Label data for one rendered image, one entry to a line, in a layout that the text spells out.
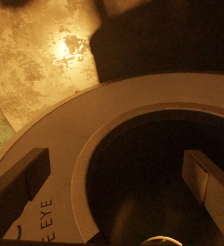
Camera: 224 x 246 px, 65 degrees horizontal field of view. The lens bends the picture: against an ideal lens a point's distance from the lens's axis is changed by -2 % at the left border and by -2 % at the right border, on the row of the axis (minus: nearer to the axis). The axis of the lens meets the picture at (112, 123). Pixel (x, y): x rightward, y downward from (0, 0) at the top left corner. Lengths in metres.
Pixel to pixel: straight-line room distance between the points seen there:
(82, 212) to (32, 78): 1.05
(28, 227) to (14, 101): 1.15
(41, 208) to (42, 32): 0.95
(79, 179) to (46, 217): 0.11
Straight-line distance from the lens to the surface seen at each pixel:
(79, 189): 0.47
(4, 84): 1.46
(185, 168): 0.17
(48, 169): 0.17
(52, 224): 0.46
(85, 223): 0.43
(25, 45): 1.26
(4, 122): 1.69
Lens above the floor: 1.07
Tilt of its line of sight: 51 degrees down
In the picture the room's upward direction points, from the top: 174 degrees counter-clockwise
